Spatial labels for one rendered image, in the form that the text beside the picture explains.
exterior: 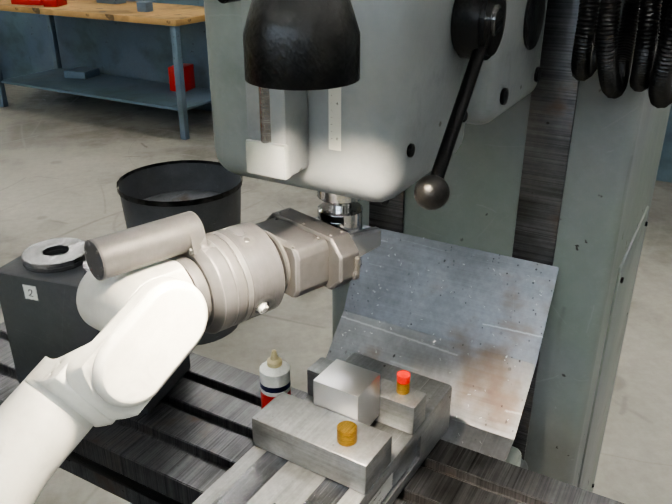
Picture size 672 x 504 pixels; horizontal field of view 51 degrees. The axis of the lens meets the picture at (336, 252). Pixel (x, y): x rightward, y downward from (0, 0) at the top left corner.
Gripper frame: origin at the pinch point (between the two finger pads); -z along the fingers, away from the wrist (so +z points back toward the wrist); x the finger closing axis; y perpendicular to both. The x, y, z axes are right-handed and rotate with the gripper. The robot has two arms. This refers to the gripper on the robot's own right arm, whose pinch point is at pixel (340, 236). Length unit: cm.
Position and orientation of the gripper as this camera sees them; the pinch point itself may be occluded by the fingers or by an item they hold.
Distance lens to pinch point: 74.7
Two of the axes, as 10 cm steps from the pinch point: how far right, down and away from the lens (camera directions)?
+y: -0.1, 9.1, 4.2
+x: -6.8, -3.1, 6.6
